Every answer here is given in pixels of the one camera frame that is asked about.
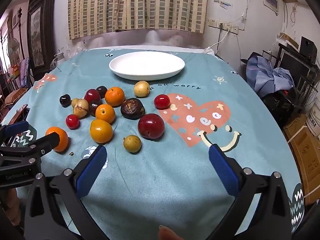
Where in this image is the small red cherry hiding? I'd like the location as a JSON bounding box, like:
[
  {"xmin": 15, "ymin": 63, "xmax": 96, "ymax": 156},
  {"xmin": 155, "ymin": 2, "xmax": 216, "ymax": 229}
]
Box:
[{"xmin": 66, "ymin": 114, "xmax": 80, "ymax": 129}]

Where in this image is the dark cherry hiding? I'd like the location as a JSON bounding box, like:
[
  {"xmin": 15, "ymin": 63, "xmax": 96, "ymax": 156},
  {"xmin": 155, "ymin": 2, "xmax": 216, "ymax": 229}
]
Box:
[{"xmin": 59, "ymin": 94, "xmax": 71, "ymax": 108}]

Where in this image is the beige walnut-like fruit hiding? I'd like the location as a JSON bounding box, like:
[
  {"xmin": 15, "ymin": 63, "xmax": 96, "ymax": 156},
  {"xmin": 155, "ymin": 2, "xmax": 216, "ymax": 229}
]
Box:
[{"xmin": 73, "ymin": 99, "xmax": 89, "ymax": 119}]

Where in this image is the small tan longan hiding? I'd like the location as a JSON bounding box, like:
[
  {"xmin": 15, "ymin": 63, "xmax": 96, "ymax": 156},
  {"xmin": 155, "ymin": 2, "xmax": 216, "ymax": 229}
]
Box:
[{"xmin": 71, "ymin": 98, "xmax": 79, "ymax": 108}]

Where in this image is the smooth orange fruit front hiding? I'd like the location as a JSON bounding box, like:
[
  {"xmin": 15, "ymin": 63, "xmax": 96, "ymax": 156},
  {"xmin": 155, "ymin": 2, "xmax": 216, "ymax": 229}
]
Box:
[{"xmin": 89, "ymin": 119, "xmax": 113, "ymax": 144}]

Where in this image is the dark plum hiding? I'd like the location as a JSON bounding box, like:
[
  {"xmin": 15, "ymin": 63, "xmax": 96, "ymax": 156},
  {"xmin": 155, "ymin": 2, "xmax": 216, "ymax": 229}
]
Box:
[
  {"xmin": 96, "ymin": 86, "xmax": 107, "ymax": 99},
  {"xmin": 89, "ymin": 100, "xmax": 102, "ymax": 116}
]

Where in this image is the orange fruit with dimple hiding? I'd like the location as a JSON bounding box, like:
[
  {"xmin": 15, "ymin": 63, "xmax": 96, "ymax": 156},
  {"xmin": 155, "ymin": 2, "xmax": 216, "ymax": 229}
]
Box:
[{"xmin": 95, "ymin": 104, "xmax": 116, "ymax": 124}]

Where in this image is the red plum back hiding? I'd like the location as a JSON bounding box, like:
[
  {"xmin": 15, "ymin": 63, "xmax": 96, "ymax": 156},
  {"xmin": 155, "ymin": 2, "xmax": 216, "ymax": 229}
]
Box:
[{"xmin": 84, "ymin": 89, "xmax": 101, "ymax": 104}]

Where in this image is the small green-yellow fruit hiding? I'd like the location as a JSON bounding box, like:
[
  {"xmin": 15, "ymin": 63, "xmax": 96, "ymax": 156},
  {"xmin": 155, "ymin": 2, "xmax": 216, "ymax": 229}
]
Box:
[{"xmin": 123, "ymin": 135, "xmax": 142, "ymax": 153}]

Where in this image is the dark plum back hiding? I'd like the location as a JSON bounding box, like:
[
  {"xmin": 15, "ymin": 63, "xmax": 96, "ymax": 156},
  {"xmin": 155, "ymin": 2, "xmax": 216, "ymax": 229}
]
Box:
[{"xmin": 96, "ymin": 86, "xmax": 107, "ymax": 99}]

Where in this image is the textured orange mandarin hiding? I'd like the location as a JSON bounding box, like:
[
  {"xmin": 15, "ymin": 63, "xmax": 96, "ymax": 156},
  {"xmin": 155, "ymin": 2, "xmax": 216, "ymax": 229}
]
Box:
[{"xmin": 105, "ymin": 87, "xmax": 125, "ymax": 107}]

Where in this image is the dark wrinkled passion fruit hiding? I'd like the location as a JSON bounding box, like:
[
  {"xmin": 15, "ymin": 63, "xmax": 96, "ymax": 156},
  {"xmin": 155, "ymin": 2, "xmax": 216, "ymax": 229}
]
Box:
[{"xmin": 120, "ymin": 98, "xmax": 145, "ymax": 120}]

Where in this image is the large red plum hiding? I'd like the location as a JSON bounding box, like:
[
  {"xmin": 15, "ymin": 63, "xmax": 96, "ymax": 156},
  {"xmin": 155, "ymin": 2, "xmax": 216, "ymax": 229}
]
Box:
[{"xmin": 138, "ymin": 113, "xmax": 165, "ymax": 140}]

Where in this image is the yellow round fruit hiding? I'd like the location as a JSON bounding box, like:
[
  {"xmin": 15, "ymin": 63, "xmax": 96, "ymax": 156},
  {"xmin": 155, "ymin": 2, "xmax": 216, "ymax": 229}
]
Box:
[{"xmin": 133, "ymin": 81, "xmax": 150, "ymax": 98}]

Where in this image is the small red cherry tomato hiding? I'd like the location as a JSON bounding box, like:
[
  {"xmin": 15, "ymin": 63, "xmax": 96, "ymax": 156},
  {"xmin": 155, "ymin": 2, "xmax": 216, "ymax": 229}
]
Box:
[{"xmin": 153, "ymin": 94, "xmax": 171, "ymax": 110}]

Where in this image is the white kettle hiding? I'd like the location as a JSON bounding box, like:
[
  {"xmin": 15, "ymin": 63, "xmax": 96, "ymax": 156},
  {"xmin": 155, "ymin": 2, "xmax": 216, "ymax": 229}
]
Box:
[{"xmin": 50, "ymin": 52, "xmax": 66, "ymax": 70}]

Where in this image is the cardboard box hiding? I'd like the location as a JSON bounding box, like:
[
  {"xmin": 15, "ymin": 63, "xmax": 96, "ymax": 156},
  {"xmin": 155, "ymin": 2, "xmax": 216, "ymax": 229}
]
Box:
[{"xmin": 284, "ymin": 114, "xmax": 319, "ymax": 205}]

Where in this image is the teal patterned tablecloth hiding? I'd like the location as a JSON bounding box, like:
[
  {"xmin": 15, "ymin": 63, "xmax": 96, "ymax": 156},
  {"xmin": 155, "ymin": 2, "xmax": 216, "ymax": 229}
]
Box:
[{"xmin": 3, "ymin": 49, "xmax": 304, "ymax": 239}]

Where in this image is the dark framed painting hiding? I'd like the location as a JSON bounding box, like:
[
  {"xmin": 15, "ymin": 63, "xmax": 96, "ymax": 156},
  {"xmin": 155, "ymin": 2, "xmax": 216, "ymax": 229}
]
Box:
[{"xmin": 27, "ymin": 0, "xmax": 55, "ymax": 81}]

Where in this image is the white oval plate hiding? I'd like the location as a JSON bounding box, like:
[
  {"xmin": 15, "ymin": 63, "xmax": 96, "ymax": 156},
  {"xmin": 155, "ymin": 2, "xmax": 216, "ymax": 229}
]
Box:
[{"xmin": 109, "ymin": 51, "xmax": 185, "ymax": 81}]

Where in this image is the blue clothes pile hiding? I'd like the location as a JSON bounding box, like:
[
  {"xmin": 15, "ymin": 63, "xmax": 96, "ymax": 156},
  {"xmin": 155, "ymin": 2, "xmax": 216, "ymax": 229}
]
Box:
[{"xmin": 246, "ymin": 55, "xmax": 295, "ymax": 98}]

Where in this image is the checkered beige curtain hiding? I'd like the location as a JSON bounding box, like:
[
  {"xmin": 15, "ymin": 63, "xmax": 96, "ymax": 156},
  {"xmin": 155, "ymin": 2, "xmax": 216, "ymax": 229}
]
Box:
[{"xmin": 68, "ymin": 0, "xmax": 208, "ymax": 40}]

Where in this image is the black monitor on rack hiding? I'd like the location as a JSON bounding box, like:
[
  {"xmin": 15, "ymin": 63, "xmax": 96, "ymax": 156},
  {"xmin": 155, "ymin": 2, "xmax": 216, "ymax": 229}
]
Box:
[{"xmin": 276, "ymin": 43, "xmax": 319, "ymax": 90}]

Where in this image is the black speaker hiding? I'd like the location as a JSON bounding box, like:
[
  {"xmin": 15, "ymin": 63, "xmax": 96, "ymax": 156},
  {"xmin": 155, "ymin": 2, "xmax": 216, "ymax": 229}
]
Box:
[{"xmin": 299, "ymin": 36, "xmax": 317, "ymax": 64}]

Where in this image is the white power cable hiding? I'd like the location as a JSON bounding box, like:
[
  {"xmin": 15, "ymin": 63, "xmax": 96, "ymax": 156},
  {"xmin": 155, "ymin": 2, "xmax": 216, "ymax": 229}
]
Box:
[{"xmin": 203, "ymin": 28, "xmax": 231, "ymax": 53}]

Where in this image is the wall power strip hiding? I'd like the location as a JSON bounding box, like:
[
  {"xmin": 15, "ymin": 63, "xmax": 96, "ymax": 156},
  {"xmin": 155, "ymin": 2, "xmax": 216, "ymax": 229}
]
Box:
[{"xmin": 208, "ymin": 18, "xmax": 239, "ymax": 35}]

